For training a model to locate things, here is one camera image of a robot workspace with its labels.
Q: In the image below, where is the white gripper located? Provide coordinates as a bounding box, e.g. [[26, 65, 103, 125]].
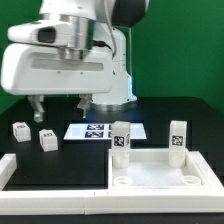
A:
[[1, 21, 113, 123]]

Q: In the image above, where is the white U-shaped fence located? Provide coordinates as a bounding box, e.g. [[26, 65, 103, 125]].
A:
[[0, 154, 224, 215]]

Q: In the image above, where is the white square table top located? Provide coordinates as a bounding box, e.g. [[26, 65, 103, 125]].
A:
[[108, 149, 222, 191]]

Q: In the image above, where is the white sheet with tags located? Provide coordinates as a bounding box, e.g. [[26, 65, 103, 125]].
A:
[[64, 123, 146, 140]]

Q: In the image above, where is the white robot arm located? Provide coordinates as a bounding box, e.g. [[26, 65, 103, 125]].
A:
[[1, 0, 149, 122]]

